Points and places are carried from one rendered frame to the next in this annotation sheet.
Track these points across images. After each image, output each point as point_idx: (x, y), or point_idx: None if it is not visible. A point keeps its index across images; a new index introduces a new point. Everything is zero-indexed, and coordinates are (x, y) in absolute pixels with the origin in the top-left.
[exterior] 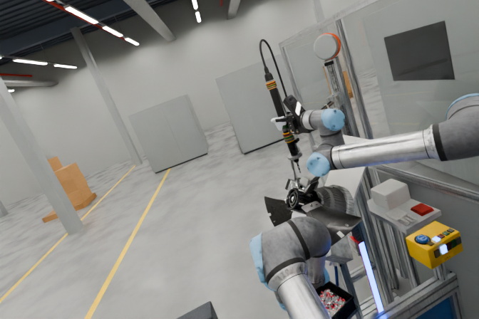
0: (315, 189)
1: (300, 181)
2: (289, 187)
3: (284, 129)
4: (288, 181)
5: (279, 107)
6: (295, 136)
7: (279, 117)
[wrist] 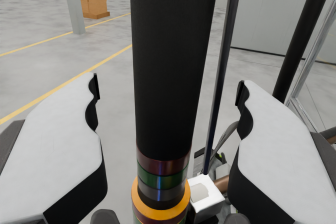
0: (229, 203)
1: (218, 168)
2: (198, 161)
3: (141, 182)
4: (204, 149)
5: (156, 17)
6: (202, 214)
7: (82, 124)
